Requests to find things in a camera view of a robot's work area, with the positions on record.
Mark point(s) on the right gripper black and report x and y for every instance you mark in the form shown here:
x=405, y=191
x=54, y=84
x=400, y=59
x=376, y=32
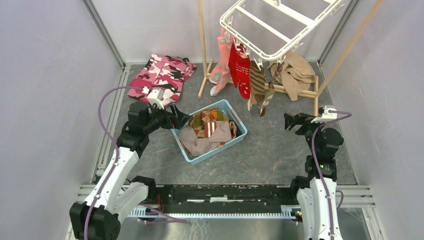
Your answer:
x=290, y=121

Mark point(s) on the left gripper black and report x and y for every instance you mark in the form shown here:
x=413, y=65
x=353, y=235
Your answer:
x=168, y=121

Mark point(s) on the brown striped sock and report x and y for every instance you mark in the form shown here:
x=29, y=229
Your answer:
x=257, y=84
x=271, y=88

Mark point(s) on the pink sock green patches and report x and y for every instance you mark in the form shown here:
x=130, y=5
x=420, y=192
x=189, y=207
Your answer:
x=220, y=75

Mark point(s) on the red sock white stars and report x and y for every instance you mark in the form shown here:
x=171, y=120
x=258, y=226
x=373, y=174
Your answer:
x=242, y=67

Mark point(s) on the white clip hanger frame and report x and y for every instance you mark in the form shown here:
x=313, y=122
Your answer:
x=268, y=29

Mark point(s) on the red sock white trim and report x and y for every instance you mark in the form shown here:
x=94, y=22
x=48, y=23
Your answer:
x=232, y=64

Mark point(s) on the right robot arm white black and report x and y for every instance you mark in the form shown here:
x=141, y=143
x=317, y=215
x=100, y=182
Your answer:
x=316, y=192

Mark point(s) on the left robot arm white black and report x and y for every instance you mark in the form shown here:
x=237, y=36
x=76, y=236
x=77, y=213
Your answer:
x=101, y=214

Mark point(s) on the brown beige socks pile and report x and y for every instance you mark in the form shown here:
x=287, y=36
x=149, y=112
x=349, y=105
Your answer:
x=207, y=130

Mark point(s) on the beige cloth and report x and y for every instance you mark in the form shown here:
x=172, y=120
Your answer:
x=294, y=73

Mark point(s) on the pink camouflage cloth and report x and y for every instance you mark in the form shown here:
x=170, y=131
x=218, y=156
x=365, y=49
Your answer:
x=168, y=73

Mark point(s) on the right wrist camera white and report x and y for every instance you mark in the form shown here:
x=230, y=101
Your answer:
x=326, y=114

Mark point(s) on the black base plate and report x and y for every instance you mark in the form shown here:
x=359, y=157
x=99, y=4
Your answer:
x=221, y=198

